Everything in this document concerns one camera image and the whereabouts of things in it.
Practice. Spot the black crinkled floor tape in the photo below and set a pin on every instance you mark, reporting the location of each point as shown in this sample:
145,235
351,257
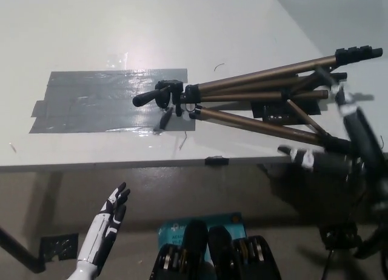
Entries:
59,246

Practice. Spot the black tape strip on edge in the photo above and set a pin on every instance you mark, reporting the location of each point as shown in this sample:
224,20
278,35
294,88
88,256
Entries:
216,160

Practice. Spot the robot left black body block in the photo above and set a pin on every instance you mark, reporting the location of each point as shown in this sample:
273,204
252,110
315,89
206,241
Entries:
194,243

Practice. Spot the teal cardboard router box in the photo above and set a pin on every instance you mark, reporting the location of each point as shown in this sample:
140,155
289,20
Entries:
224,221

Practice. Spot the grey duct tape patch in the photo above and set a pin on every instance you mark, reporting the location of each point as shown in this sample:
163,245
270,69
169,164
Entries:
100,104

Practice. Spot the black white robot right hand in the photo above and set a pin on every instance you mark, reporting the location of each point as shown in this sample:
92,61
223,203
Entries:
362,140

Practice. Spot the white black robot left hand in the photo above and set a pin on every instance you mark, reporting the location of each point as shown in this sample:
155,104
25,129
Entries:
101,231

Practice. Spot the bronze black camera tripod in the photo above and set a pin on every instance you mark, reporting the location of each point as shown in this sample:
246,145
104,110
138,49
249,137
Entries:
242,93

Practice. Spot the black slanted table leg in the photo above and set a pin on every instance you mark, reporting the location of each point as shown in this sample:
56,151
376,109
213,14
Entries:
18,249

